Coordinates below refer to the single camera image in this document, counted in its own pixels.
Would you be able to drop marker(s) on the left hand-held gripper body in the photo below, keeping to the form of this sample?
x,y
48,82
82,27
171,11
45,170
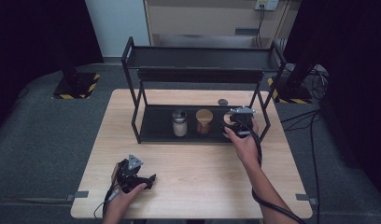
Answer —
x,y
126,174

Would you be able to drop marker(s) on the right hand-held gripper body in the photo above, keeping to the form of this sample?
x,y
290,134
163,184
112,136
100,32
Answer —
x,y
243,119

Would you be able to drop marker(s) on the brown-filled jar with wooden lid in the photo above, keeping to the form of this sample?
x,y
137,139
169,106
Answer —
x,y
204,118

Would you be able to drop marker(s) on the glass jar with metal lid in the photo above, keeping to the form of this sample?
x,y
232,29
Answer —
x,y
179,124

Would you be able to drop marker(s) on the black metal two-tier rack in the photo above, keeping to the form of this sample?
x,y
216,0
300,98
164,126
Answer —
x,y
157,124

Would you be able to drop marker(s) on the person's left hand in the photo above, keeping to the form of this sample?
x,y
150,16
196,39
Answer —
x,y
118,202

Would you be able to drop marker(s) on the person's right hand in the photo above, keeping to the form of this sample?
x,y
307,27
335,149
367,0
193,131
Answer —
x,y
247,151

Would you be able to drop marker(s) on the grey round table grommet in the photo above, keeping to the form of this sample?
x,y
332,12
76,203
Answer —
x,y
222,102

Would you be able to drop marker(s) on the black stand with striped base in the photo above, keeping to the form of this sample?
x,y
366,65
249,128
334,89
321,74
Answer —
x,y
293,91
75,87

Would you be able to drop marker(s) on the beige wooden cabinet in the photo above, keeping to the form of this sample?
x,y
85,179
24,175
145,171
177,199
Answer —
x,y
194,18

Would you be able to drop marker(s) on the dark curtain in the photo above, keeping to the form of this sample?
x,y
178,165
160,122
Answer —
x,y
353,62
33,37

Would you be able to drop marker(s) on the grey table bracket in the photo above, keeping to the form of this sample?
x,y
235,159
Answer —
x,y
77,195
305,198

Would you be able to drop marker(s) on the white wall socket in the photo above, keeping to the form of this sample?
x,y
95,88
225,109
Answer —
x,y
267,4

